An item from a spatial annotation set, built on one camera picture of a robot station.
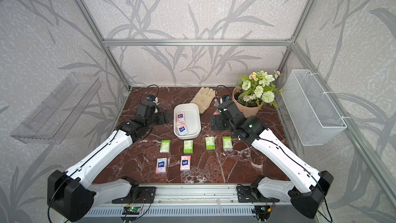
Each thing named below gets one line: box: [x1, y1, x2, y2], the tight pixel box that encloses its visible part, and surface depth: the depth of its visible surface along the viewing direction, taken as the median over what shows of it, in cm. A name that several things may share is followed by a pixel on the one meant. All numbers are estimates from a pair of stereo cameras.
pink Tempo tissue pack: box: [176, 111, 186, 124], surface depth 101 cm
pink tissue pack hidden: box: [176, 123, 189, 136], surface depth 96 cm
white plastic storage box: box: [173, 103, 202, 140], surface depth 102 cm
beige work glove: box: [190, 86, 216, 115], surface depth 118 cm
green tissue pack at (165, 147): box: [159, 139, 172, 154], surface depth 89 cm
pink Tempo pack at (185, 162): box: [179, 155, 192, 171], surface depth 83 cm
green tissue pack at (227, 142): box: [222, 136, 233, 150], surface depth 91 cm
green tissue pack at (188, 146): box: [183, 139, 194, 154], surface depth 89 cm
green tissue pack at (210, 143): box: [205, 136, 216, 151], surface depth 90 cm
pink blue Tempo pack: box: [155, 157, 168, 174], surface depth 82 cm
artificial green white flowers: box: [236, 70, 285, 109], surface depth 82 cm
